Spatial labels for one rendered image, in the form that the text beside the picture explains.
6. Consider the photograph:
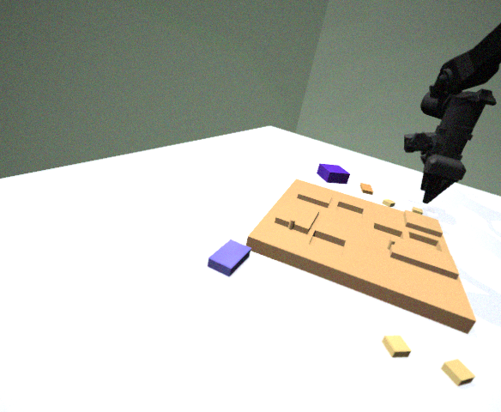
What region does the small orange block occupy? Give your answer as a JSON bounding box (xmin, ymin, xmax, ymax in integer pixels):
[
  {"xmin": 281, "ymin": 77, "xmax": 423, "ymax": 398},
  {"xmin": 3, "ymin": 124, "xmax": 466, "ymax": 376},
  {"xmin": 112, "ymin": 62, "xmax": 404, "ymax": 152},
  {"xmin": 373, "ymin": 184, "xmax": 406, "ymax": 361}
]
[{"xmin": 359, "ymin": 183, "xmax": 374, "ymax": 195}]

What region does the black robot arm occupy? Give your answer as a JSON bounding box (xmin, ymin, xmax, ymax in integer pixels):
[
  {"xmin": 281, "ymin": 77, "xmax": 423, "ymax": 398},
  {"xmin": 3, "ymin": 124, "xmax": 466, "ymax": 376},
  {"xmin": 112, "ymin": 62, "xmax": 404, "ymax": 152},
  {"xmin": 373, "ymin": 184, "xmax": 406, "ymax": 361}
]
[{"xmin": 404, "ymin": 23, "xmax": 501, "ymax": 155}]

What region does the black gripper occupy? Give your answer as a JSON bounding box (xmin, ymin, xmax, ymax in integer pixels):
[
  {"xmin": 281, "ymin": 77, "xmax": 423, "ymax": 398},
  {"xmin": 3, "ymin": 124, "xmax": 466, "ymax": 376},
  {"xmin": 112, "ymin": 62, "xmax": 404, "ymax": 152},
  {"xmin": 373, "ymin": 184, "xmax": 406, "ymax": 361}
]
[{"xmin": 420, "ymin": 121, "xmax": 473, "ymax": 204}]

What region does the tan puzzle board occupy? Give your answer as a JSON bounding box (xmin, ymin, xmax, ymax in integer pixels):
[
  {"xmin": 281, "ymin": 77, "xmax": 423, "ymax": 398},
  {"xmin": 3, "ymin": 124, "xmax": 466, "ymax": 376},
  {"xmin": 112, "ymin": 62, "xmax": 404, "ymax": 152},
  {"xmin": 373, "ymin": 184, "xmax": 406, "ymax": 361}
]
[{"xmin": 246, "ymin": 179, "xmax": 476, "ymax": 334}]

